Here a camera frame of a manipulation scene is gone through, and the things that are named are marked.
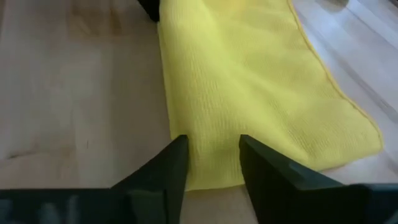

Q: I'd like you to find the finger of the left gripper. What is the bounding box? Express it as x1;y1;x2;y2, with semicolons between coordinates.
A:
137;0;161;23

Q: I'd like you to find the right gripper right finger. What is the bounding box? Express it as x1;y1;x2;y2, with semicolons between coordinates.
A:
238;134;398;224

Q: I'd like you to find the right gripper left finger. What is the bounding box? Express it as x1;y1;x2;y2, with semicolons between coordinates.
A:
0;134;190;224

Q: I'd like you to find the yellow microfiber towel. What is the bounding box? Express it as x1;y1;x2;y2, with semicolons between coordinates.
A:
156;0;384;192

